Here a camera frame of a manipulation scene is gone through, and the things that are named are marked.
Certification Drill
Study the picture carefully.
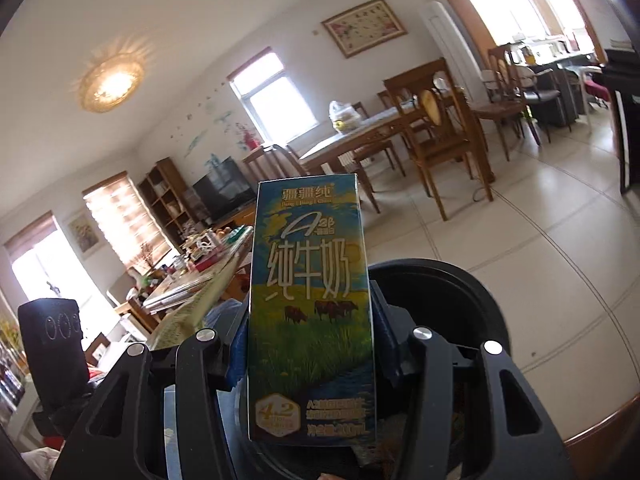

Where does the wooden coffee table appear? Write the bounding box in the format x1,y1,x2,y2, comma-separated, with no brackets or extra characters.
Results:
142,224,253,311

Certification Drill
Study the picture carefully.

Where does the wooden bookshelf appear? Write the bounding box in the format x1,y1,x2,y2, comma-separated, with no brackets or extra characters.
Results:
136,156,198,246

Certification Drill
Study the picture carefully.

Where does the small wall picture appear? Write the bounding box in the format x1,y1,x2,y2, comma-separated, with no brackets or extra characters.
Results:
65,209,101,260

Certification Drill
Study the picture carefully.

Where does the wide framed picture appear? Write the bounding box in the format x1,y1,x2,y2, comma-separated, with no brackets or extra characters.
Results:
320,0,408,59

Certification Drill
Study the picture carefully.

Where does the round ceiling light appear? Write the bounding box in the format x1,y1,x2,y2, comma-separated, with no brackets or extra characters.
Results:
79,35,148,113

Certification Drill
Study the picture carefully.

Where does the wooden dining chair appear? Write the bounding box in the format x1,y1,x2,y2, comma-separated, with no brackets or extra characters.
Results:
242,142,311,181
487,42,561,161
382,57,496,221

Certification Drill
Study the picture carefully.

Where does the milk carton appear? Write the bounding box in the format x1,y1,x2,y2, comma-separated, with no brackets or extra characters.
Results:
247,172,378,446

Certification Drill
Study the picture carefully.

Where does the bright balcony window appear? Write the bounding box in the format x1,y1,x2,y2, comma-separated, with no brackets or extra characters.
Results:
4,210,121,356

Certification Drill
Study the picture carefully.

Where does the yellow snack bag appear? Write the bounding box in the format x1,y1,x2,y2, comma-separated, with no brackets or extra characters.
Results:
147,232,253,353

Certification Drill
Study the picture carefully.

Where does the flat screen television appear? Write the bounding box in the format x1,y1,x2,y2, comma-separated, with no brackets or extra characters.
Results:
192,156,258,221

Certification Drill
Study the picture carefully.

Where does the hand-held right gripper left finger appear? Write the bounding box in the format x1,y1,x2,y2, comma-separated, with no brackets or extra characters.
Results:
50,305,251,480

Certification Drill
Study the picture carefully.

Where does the white standing air conditioner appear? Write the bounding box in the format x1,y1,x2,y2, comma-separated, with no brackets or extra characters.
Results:
420,1,493,126

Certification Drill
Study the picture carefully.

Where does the black cabinet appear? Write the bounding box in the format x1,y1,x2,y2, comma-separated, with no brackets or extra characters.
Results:
602,49,640,195

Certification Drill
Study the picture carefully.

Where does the white framed window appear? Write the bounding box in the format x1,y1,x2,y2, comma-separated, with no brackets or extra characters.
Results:
227,46,321,147

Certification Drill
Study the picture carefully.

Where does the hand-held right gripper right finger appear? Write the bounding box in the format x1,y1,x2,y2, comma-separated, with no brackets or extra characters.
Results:
370,292,576,480

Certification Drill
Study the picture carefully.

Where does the plastic bag of fruit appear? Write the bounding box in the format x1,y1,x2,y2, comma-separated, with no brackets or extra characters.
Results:
327,100,365,134

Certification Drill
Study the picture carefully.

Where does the window with striped blind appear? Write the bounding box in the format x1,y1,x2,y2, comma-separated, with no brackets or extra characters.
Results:
82,171,173,271

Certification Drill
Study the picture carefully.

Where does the black trash bin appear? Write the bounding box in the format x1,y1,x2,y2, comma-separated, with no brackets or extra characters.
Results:
220,257,512,480

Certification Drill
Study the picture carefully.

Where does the wooden dining table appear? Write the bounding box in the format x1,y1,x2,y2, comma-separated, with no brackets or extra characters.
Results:
297,110,426,196

